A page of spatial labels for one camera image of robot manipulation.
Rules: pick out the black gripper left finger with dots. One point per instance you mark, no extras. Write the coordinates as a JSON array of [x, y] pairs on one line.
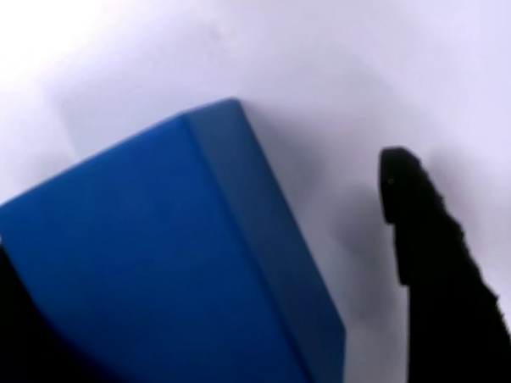
[[29, 350]]

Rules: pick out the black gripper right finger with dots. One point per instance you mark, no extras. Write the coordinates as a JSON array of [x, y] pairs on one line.
[[438, 298]]

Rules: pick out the blue block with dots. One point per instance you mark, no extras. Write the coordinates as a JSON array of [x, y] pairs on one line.
[[156, 255]]

